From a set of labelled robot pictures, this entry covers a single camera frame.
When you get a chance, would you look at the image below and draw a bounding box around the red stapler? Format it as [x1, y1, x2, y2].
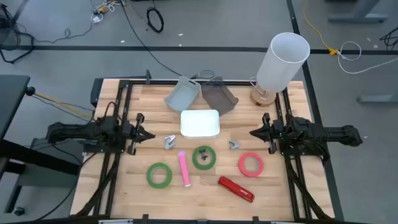
[217, 175, 256, 203]

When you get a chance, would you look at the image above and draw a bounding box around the grey plastic bin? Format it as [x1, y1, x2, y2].
[164, 75, 202, 113]

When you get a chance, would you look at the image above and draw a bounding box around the red tape roll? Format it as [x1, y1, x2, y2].
[238, 152, 264, 178]

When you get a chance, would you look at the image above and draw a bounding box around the white plastic bin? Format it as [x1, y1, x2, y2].
[179, 109, 221, 140]

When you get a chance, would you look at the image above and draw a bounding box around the black floor fan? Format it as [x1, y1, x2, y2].
[0, 2, 34, 65]

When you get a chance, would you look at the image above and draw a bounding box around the black knob orange rod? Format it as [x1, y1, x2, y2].
[25, 86, 94, 119]

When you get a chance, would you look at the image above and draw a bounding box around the pink marker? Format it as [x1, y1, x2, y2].
[177, 151, 192, 188]

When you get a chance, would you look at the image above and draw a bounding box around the white lamp cable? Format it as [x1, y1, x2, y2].
[248, 75, 266, 95]

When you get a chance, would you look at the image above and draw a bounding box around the yellow floor cable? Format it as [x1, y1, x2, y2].
[303, 0, 339, 57]

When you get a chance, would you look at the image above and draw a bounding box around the long black floor cable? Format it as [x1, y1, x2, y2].
[119, 0, 183, 77]

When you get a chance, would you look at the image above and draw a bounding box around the green masking tape roll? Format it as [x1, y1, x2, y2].
[146, 162, 173, 189]
[192, 145, 217, 171]

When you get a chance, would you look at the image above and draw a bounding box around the white shade table lamp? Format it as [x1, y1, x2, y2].
[250, 32, 311, 107]

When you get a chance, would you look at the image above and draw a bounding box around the black cable tangle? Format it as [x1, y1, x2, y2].
[379, 26, 398, 50]

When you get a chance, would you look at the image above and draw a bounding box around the black desk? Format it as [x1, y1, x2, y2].
[0, 74, 83, 216]

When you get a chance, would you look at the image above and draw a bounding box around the grey desk foot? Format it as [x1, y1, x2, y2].
[356, 93, 398, 105]

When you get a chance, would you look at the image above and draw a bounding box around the grey desk leg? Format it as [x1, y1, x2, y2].
[328, 0, 389, 24]

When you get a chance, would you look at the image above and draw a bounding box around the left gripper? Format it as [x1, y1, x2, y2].
[123, 113, 155, 156]

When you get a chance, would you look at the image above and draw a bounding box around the black aluminium table frame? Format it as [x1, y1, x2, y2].
[74, 79, 336, 224]

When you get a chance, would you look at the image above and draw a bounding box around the coiled black cable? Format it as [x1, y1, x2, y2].
[146, 6, 165, 34]

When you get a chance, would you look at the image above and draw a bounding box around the white power strip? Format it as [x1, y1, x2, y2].
[90, 0, 126, 24]

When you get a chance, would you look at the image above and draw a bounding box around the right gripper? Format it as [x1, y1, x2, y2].
[249, 112, 284, 155]

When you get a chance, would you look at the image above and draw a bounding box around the white floor cable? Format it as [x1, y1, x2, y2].
[337, 40, 398, 75]

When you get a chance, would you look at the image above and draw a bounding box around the dark translucent plastic bin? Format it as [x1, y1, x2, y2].
[201, 77, 239, 117]

